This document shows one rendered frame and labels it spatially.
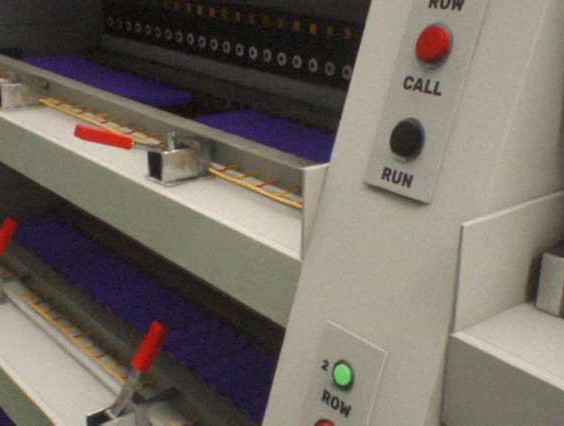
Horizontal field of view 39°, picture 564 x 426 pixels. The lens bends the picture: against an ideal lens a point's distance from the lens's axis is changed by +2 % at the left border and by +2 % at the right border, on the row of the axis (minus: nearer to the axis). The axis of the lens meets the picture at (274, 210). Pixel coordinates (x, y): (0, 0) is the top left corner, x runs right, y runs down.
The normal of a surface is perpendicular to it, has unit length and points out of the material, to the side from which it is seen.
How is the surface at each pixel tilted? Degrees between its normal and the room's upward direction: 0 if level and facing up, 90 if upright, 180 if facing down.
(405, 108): 90
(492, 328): 17
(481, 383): 107
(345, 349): 90
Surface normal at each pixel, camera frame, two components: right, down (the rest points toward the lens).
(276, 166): -0.77, 0.20
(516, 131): 0.64, 0.27
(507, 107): -0.73, -0.07
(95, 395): 0.02, -0.94
